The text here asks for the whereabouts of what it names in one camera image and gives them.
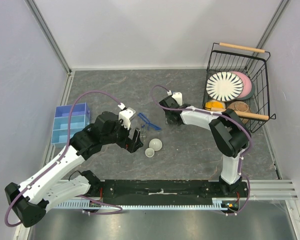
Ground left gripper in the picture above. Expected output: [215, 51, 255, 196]
[101, 117, 143, 153]

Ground blue safety glasses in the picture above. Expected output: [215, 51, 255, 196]
[137, 112, 162, 131]

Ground blue compartment organizer box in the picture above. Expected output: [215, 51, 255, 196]
[50, 102, 91, 148]

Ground black wire dish basket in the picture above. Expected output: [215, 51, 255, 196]
[206, 43, 276, 120]

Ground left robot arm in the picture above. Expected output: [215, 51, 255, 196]
[4, 108, 143, 228]

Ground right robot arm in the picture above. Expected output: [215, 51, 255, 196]
[158, 95, 251, 197]

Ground small glass beaker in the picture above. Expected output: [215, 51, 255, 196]
[140, 124, 147, 140]

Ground small white dish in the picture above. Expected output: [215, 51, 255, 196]
[144, 147, 155, 158]

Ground large white dish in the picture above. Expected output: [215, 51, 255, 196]
[148, 138, 163, 152]

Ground yellow bowl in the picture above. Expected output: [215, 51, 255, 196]
[204, 99, 226, 110]

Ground white blue striped plate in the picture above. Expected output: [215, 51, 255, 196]
[205, 71, 244, 102]

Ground brown wooden bowl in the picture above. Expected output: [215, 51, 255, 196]
[227, 101, 251, 113]

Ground pink plate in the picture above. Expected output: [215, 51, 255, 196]
[231, 71, 252, 98]

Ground dark green plate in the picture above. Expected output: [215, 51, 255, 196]
[236, 82, 256, 101]

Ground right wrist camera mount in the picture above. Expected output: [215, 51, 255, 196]
[167, 90, 183, 106]

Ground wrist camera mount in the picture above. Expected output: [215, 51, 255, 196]
[118, 102, 137, 130]
[167, 90, 183, 106]

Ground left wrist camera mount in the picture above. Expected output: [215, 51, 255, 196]
[118, 102, 137, 130]

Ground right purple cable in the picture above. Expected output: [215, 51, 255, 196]
[151, 85, 253, 176]

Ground purple cable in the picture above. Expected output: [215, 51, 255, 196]
[151, 85, 253, 176]
[4, 90, 127, 227]

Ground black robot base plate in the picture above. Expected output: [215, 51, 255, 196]
[84, 179, 248, 206]

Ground light blue cable duct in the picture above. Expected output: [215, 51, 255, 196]
[54, 198, 229, 211]

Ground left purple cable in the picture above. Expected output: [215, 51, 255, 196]
[4, 90, 127, 227]

